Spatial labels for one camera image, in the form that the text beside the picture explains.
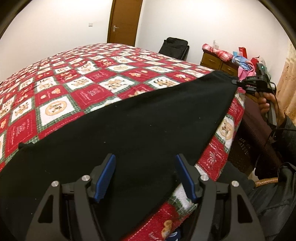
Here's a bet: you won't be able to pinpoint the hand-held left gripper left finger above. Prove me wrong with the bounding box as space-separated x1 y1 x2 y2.
27 153 116 241

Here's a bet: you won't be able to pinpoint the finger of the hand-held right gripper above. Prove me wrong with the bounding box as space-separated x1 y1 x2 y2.
231 78 247 88

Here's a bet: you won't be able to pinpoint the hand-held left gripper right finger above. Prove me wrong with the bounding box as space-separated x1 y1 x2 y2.
175 153 266 241

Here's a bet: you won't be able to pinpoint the black pants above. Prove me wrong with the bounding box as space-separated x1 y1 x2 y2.
0 70 238 241

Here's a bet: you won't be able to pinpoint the person's right forearm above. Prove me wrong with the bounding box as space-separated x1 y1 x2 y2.
274 115 296 167

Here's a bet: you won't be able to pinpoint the person's right hand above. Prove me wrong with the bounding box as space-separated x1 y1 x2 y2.
257 91 287 127

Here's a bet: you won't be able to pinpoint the pile of colourful clothes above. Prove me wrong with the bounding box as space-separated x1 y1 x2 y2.
232 56 258 81

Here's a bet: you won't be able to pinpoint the beige patterned curtain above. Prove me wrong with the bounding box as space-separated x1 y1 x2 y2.
276 43 296 116

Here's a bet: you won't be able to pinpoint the brown wooden dresser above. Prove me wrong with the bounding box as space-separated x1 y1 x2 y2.
200 50 240 77

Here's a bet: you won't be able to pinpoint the red plaid cloth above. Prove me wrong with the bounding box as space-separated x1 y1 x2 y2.
202 43 234 62

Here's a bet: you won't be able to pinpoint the black suitcase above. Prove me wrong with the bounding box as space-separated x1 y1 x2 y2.
158 37 190 61

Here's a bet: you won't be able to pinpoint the red printed checkered blanket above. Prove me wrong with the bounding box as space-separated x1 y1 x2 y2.
0 43 245 241

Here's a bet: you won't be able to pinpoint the person's dark clothed body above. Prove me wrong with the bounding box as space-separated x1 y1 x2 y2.
217 160 296 241

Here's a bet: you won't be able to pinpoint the brown wooden door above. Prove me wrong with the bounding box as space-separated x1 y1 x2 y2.
107 0 143 47

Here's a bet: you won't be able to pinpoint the dark brown bed frame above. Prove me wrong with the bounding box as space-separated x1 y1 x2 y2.
228 93 283 175

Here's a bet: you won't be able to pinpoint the black cable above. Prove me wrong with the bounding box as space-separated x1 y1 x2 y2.
266 82 285 149

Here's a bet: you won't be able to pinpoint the woven rattan handle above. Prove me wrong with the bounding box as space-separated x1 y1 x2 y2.
254 177 278 187

